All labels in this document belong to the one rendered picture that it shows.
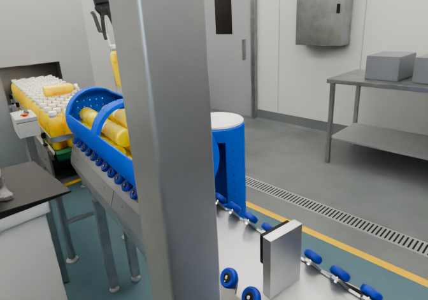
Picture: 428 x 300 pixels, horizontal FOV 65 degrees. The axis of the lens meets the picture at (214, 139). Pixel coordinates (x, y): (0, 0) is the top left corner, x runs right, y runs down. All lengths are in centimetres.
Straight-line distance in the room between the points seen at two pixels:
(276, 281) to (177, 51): 63
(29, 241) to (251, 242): 71
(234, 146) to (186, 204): 133
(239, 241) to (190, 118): 73
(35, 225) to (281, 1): 422
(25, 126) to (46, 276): 85
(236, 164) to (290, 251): 93
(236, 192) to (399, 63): 216
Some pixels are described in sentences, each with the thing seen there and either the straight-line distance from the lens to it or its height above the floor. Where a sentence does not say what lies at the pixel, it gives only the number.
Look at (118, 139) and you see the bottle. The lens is 129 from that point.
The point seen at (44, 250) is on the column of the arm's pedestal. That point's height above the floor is 83.
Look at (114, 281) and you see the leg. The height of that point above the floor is 8.
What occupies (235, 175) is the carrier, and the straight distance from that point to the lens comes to 170.
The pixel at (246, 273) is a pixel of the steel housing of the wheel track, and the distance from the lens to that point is 89.
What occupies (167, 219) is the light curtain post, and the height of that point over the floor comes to 135.
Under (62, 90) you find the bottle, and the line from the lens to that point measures 237.
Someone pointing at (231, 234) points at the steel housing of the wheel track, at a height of 93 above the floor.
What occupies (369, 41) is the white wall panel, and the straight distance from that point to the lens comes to 431.
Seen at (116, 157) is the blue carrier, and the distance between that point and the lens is 115.
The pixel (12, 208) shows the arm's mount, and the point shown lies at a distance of 118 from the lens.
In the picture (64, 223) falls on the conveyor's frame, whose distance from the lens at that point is 246.
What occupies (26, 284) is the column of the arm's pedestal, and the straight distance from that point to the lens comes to 134.
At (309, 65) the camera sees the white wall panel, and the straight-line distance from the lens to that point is 467.
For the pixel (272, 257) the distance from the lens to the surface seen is 76.
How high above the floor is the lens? 152
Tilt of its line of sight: 20 degrees down
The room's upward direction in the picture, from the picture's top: 3 degrees counter-clockwise
